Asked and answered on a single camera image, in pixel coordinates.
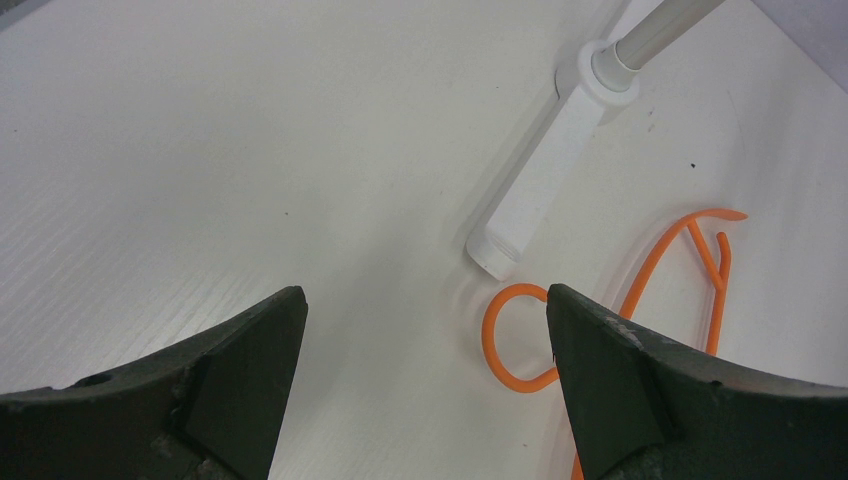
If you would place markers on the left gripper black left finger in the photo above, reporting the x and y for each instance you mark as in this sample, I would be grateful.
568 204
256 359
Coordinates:
208 407

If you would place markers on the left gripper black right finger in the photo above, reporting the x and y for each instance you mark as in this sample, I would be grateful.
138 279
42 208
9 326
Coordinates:
644 406

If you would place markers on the orange plastic hanger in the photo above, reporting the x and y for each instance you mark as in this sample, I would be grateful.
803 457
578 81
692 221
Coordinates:
717 272

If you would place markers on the white rack foot left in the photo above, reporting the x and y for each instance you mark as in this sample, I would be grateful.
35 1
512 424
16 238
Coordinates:
498 240

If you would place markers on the grey rack pole left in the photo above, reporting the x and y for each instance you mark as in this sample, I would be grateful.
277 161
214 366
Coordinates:
662 33

